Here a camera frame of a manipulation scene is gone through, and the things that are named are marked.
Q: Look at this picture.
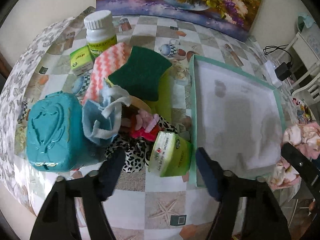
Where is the pink red plush toy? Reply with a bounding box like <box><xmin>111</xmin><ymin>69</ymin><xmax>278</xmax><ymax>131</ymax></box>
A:
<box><xmin>130</xmin><ymin>109</ymin><xmax>161</xmax><ymax>142</ymax></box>

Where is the black power adapter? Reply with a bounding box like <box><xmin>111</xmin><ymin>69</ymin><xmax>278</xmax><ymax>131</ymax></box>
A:
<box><xmin>274</xmin><ymin>62</ymin><xmax>292</xmax><ymax>81</ymax></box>

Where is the teal rimmed white tray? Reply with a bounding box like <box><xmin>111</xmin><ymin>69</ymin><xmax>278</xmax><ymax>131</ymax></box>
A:
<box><xmin>189</xmin><ymin>55</ymin><xmax>286</xmax><ymax>179</ymax></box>

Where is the white chair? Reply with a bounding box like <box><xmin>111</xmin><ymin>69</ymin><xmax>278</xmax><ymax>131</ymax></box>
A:
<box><xmin>289</xmin><ymin>23</ymin><xmax>319</xmax><ymax>105</ymax></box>

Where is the pink white zigzag cloth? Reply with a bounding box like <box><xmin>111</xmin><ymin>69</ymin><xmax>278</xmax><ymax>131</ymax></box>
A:
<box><xmin>82</xmin><ymin>42</ymin><xmax>132</xmax><ymax>105</ymax></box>

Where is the light blue felt cloth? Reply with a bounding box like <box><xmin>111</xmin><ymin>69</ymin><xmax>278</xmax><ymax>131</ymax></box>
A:
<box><xmin>82</xmin><ymin>81</ymin><xmax>131</xmax><ymax>147</ymax></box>

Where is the lime green cloth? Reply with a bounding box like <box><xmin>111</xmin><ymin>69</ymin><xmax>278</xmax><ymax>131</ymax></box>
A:
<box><xmin>146</xmin><ymin>73</ymin><xmax>171</xmax><ymax>122</ymax></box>

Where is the small green box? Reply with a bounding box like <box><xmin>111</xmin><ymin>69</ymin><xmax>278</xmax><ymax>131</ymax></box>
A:
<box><xmin>70</xmin><ymin>46</ymin><xmax>94</xmax><ymax>76</ymax></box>

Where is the patterned tablecloth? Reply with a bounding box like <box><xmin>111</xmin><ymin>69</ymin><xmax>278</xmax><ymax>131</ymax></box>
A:
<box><xmin>1</xmin><ymin>8</ymin><xmax>270</xmax><ymax>239</ymax></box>

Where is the teal embossed case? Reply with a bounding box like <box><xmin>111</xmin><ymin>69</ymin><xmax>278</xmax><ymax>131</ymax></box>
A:
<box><xmin>26</xmin><ymin>91</ymin><xmax>91</xmax><ymax>172</ymax></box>

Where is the flower painting canvas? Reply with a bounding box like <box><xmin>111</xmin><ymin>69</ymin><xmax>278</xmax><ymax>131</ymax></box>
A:
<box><xmin>96</xmin><ymin>0</ymin><xmax>262</xmax><ymax>42</ymax></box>

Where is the green tissue pack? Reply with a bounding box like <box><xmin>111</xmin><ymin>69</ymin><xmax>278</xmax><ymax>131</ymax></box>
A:
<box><xmin>148</xmin><ymin>131</ymin><xmax>193</xmax><ymax>177</ymax></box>

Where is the green yellow scrub sponge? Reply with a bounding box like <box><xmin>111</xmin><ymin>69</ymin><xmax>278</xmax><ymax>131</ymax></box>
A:
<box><xmin>108</xmin><ymin>46</ymin><xmax>171</xmax><ymax>101</ymax></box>

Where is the leopard print scrunchie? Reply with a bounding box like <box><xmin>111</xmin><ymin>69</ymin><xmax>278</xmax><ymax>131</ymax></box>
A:
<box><xmin>104</xmin><ymin>115</ymin><xmax>177</xmax><ymax>173</ymax></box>

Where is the black cable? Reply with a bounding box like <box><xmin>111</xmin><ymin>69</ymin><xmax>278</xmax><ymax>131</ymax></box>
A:
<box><xmin>262</xmin><ymin>44</ymin><xmax>294</xmax><ymax>68</ymax></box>

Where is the pink floral fabric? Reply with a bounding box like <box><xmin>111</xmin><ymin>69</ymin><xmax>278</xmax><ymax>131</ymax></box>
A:
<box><xmin>268</xmin><ymin>122</ymin><xmax>319</xmax><ymax>191</ymax></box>

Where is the white pill bottle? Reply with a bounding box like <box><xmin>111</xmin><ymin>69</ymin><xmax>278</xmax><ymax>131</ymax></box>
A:
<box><xmin>84</xmin><ymin>10</ymin><xmax>117</xmax><ymax>58</ymax></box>

